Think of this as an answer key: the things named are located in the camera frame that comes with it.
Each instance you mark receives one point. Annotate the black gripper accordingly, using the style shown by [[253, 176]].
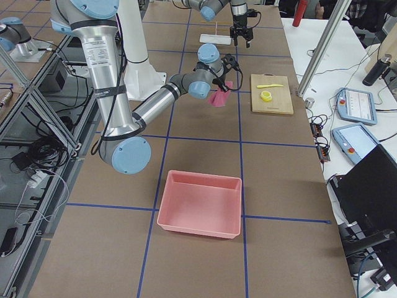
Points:
[[221, 85], [240, 22]]

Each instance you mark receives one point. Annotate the pink and grey cloth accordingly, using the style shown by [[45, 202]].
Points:
[[219, 97]]

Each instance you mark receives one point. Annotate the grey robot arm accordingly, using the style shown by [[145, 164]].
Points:
[[97, 25], [210, 8]]

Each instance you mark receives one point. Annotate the black water bottle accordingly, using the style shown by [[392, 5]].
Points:
[[377, 70]]

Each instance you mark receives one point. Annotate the white rectangular tray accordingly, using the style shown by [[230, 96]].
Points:
[[215, 39]]

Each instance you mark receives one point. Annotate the yellow plastic knife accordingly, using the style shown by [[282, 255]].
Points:
[[259, 86]]

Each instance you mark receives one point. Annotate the yellow lemon slice toy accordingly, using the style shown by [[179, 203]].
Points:
[[266, 96]]

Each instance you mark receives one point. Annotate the bamboo cutting board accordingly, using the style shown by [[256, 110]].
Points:
[[281, 98]]

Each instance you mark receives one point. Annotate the red bottle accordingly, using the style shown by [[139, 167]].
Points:
[[299, 13]]

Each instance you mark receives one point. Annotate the pink plastic bin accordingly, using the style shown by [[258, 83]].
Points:
[[201, 204]]

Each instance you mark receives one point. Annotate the blue teach pendant far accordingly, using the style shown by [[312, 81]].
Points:
[[356, 106]]

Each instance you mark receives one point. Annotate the blue teach pendant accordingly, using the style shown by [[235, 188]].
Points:
[[356, 106], [355, 141]]

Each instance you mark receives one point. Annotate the blue teach pendant near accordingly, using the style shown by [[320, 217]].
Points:
[[355, 141]]

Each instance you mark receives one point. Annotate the black laptop computer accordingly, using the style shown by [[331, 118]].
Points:
[[367, 193]]

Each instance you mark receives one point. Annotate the white power adapter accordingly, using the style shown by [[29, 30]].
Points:
[[36, 178]]

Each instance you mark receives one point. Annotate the black smartphone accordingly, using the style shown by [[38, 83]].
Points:
[[9, 241]]

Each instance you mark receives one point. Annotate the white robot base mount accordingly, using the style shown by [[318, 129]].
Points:
[[140, 77]]

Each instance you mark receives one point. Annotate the aluminium frame post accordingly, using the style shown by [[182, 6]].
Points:
[[325, 39]]

